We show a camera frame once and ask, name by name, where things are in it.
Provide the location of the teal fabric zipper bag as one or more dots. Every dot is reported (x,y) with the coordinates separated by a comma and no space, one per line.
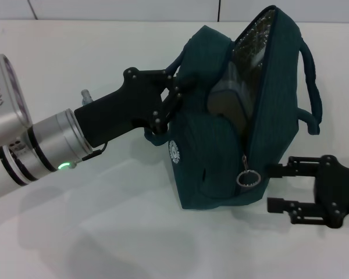
(279,130)

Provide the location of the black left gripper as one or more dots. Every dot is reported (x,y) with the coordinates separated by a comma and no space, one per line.
(128,98)

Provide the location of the clear container with blue rim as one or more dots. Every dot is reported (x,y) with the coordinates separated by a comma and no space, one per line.
(229,101)

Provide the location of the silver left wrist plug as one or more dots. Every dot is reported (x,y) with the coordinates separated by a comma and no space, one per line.
(86,97)

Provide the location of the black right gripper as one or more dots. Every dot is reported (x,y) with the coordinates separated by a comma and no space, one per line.
(337,191)

